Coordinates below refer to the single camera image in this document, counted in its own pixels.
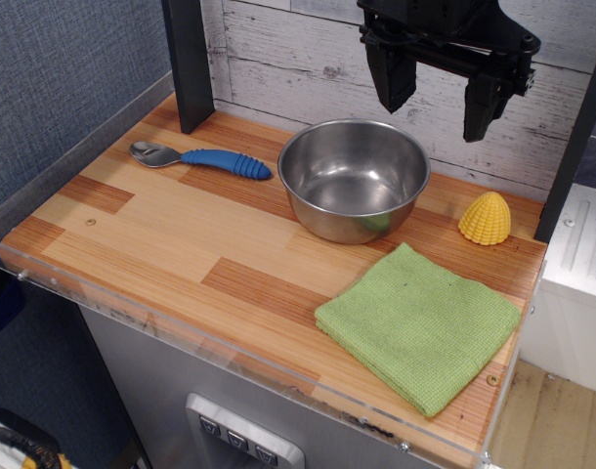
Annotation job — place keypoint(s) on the silver dispenser button panel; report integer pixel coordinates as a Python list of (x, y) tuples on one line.
[(242, 434)]

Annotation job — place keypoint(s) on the stainless steel bowl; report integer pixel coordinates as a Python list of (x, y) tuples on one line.
[(353, 181)]

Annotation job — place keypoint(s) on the silver toy fridge cabinet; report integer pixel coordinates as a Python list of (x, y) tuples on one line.
[(287, 378)]

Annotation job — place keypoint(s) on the black right upright post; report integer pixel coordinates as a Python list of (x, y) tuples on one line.
[(565, 176)]

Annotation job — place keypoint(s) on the white aluminium side block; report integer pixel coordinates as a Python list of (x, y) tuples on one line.
[(559, 335)]

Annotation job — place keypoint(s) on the folded green cloth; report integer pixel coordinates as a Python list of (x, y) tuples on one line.
[(423, 330)]

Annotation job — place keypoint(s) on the blue handled metal spoon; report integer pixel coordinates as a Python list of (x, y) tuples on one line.
[(154, 155)]

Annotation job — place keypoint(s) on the yellow black object bottom left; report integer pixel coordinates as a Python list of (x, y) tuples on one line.
[(19, 451)]

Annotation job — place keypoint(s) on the black left upright post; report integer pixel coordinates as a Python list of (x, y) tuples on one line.
[(189, 61)]

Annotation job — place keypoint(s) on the yellow toy corn piece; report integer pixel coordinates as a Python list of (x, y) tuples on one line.
[(487, 221)]

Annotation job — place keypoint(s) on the black upright post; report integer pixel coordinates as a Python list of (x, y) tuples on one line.
[(189, 61), (565, 176)]

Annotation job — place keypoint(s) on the clear acrylic table guard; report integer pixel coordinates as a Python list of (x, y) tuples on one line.
[(195, 244)]

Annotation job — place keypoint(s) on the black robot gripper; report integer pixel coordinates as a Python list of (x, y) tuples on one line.
[(460, 37)]

